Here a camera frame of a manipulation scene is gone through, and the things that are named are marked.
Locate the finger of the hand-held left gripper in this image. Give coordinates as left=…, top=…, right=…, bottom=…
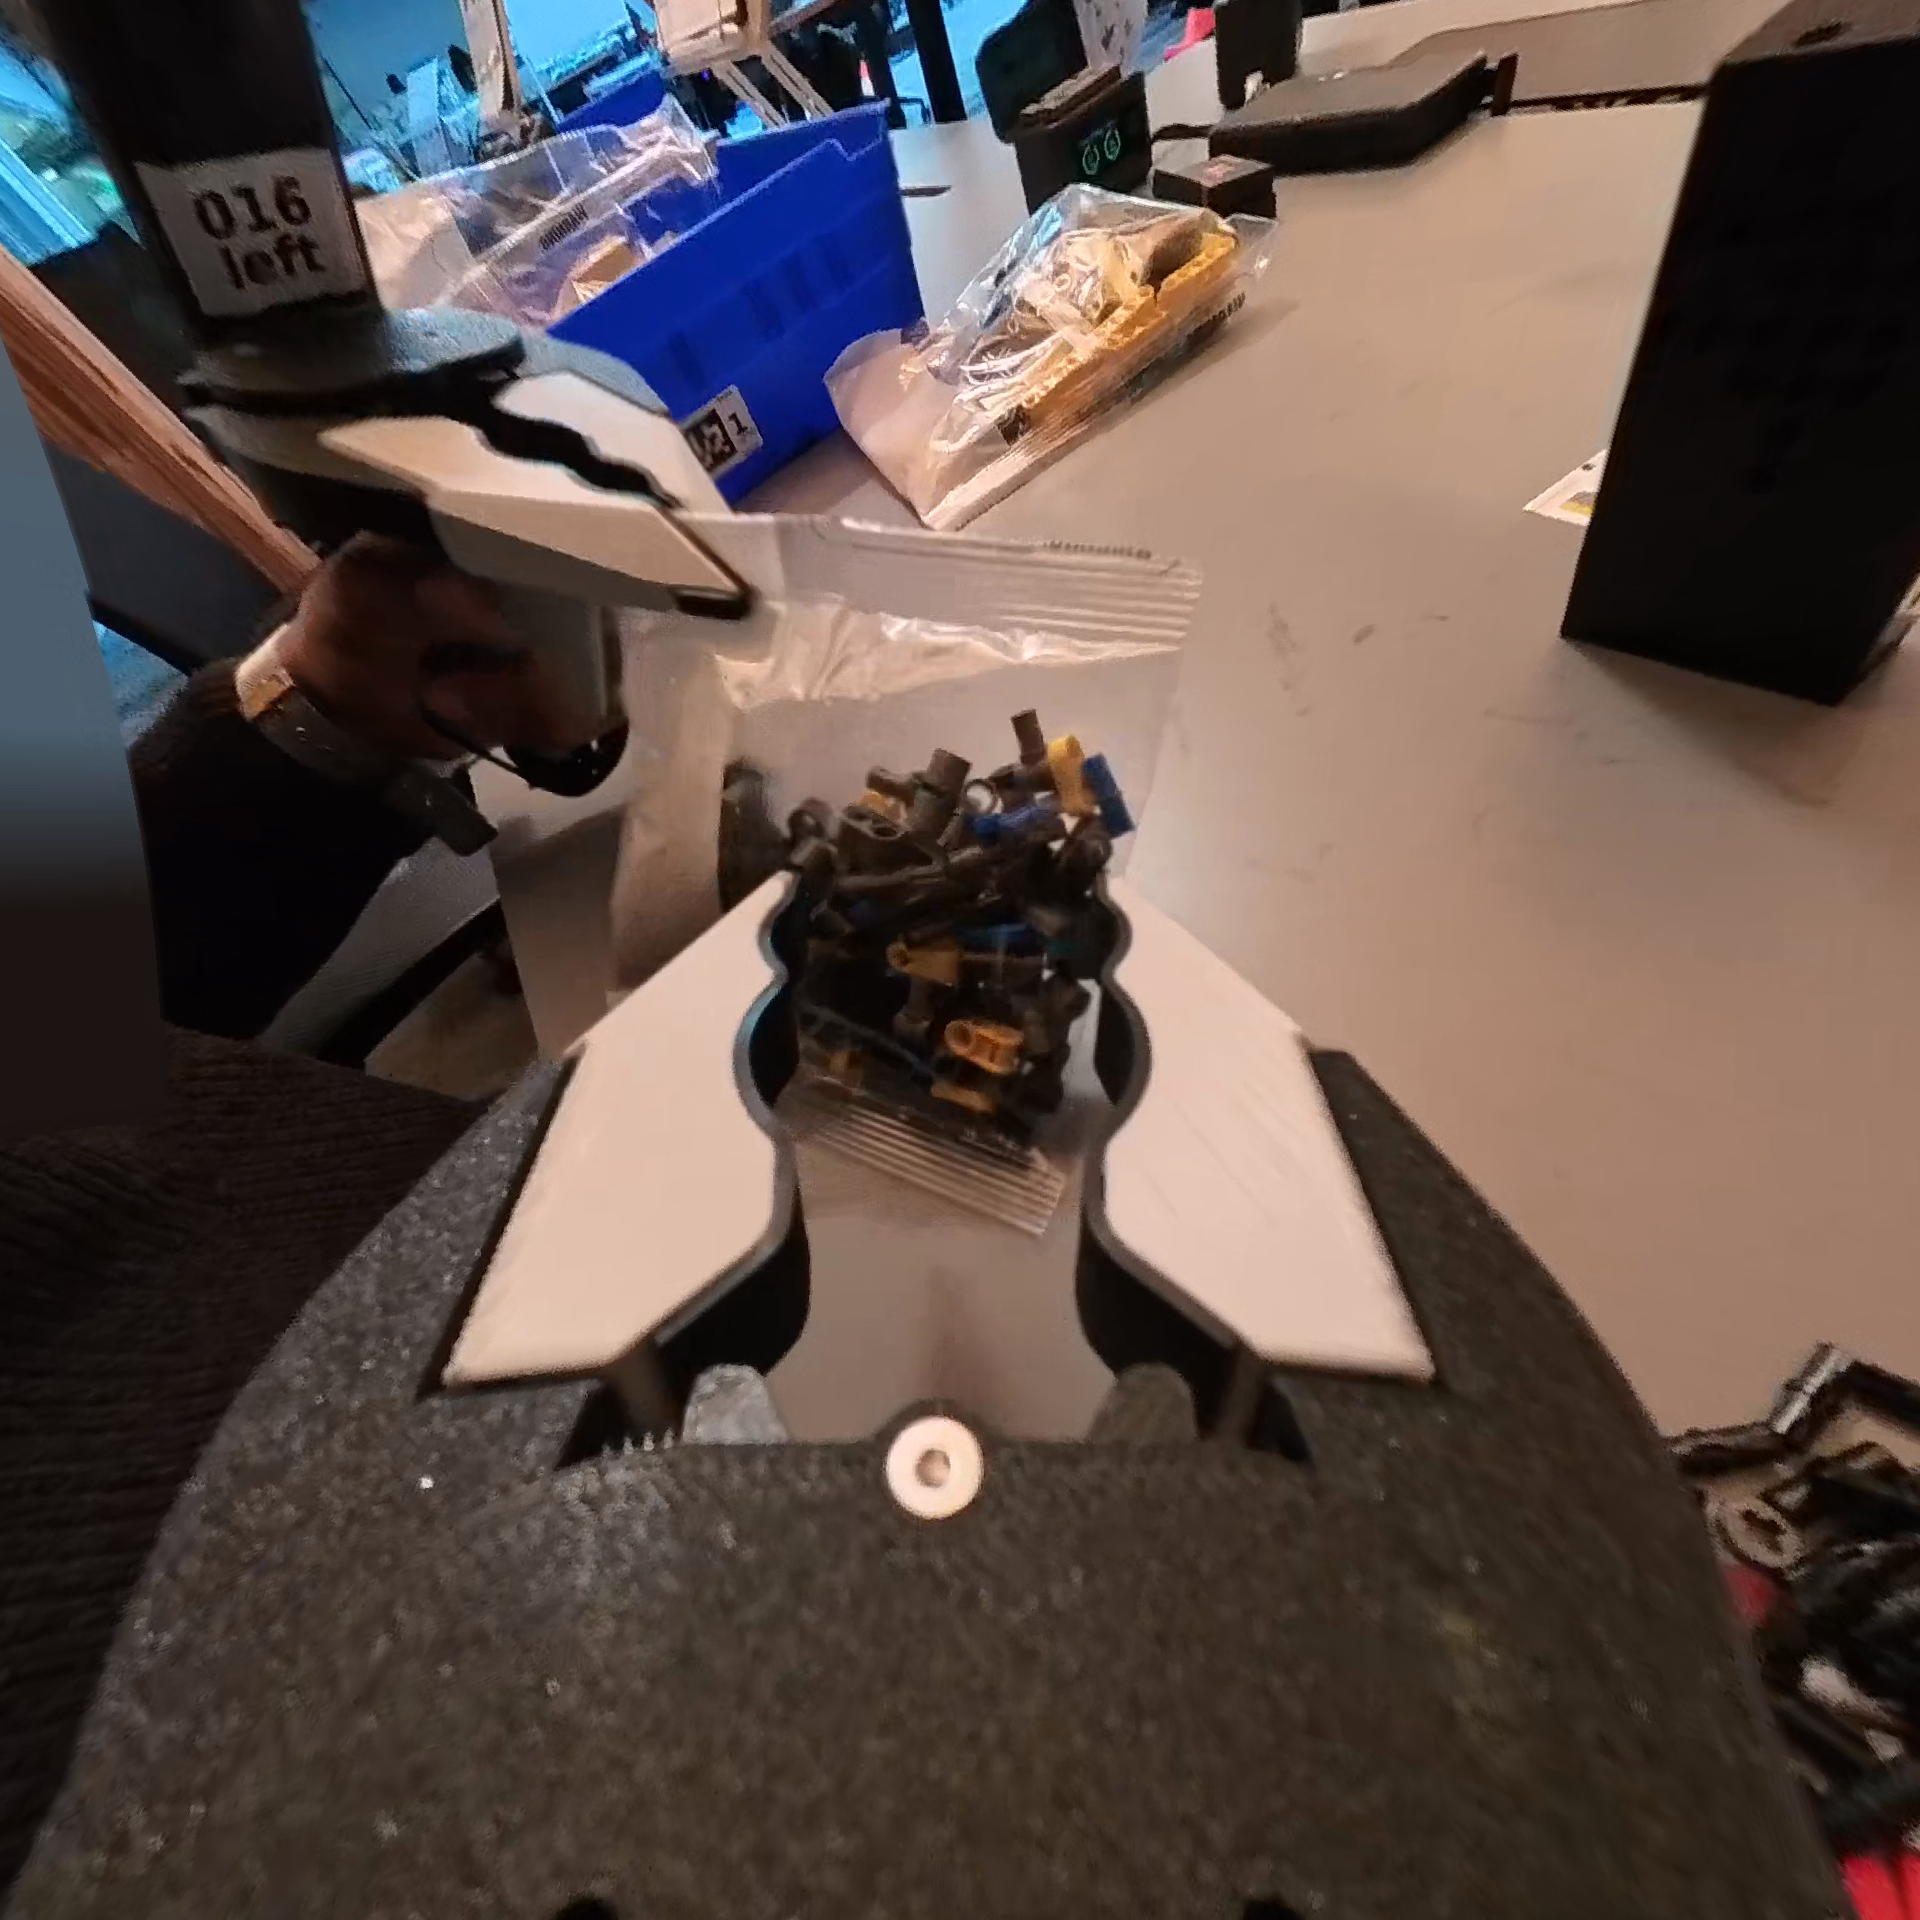
left=477, top=369, right=738, bottom=524
left=316, top=424, right=756, bottom=622

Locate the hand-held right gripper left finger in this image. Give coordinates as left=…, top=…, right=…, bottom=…
left=445, top=871, right=823, bottom=1431

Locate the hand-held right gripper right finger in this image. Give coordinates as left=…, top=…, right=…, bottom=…
left=1076, top=876, right=1436, bottom=1431

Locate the blue plastic storage bin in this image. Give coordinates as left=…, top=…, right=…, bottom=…
left=541, top=65, right=924, bottom=510

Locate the small bag of dark pins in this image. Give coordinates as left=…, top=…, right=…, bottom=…
left=610, top=510, right=1203, bottom=1236

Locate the pile of black red pins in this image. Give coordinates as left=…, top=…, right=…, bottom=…
left=1665, top=1341, right=1920, bottom=1920

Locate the person's left forearm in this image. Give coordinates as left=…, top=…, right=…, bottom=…
left=125, top=672, right=502, bottom=1037

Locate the person's left hand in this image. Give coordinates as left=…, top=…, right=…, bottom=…
left=276, top=537, right=531, bottom=767

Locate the large clear plastic bag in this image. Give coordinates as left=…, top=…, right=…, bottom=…
left=359, top=123, right=727, bottom=326

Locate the wrist watch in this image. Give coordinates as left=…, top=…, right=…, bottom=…
left=232, top=655, right=394, bottom=781

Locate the clear bag of yellow beams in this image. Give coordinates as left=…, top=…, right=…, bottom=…
left=826, top=193, right=1276, bottom=528

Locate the black charger case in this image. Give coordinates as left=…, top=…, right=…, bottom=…
left=973, top=7, right=1157, bottom=212

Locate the small black box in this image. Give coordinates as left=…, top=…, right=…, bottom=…
left=1149, top=150, right=1283, bottom=227

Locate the yellow grey sticker sheet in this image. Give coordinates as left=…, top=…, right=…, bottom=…
left=1522, top=449, right=1614, bottom=524

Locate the flat black power bank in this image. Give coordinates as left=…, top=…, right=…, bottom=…
left=1203, top=48, right=1516, bottom=177

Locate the black perforated block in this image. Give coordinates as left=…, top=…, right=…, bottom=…
left=1558, top=0, right=1920, bottom=706

